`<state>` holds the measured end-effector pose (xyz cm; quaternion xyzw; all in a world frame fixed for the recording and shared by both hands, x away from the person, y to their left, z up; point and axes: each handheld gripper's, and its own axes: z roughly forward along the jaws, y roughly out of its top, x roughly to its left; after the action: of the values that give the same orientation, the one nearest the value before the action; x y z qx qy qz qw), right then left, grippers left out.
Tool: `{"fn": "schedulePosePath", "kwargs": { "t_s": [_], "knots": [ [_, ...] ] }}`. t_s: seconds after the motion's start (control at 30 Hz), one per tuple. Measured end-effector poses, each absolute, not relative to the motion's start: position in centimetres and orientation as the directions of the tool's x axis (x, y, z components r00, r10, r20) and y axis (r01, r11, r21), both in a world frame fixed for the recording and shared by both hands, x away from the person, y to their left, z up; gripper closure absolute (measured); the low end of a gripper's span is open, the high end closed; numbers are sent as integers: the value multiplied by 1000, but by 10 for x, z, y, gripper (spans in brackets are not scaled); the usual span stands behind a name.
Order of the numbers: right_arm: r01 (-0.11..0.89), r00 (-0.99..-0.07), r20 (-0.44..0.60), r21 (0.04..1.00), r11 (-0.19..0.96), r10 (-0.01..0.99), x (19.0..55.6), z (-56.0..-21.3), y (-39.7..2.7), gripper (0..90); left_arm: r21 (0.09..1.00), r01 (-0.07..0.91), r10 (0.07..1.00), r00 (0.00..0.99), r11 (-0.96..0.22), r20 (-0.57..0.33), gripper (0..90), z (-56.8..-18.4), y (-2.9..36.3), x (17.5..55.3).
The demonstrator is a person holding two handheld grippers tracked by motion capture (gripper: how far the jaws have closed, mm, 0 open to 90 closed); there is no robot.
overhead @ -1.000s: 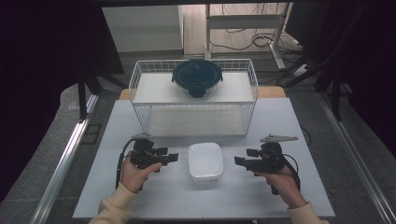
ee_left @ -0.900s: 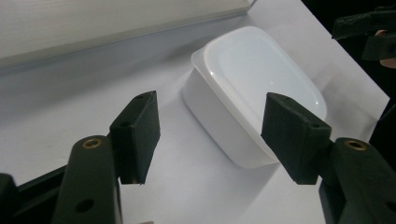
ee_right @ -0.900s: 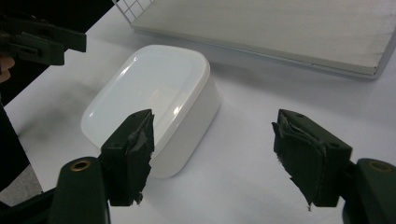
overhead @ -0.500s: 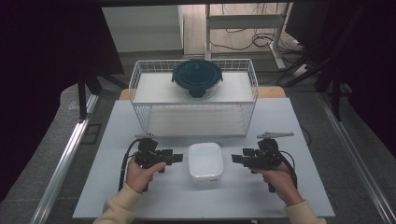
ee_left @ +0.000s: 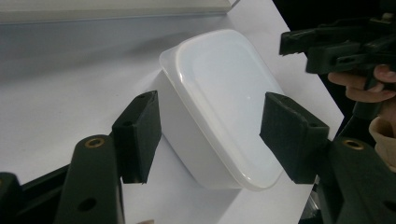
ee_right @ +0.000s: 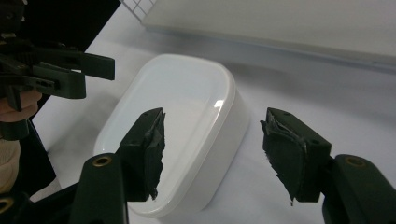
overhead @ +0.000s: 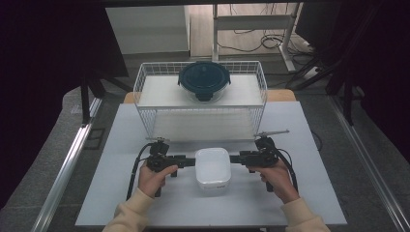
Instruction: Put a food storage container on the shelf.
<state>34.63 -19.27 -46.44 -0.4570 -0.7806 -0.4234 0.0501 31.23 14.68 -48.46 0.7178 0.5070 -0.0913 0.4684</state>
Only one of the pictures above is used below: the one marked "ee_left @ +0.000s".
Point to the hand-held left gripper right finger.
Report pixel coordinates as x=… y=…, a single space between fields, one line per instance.
x=291 y=137

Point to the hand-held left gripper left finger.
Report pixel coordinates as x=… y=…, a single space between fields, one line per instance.
x=140 y=137

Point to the white square bowl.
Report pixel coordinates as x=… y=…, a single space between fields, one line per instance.
x=224 y=93

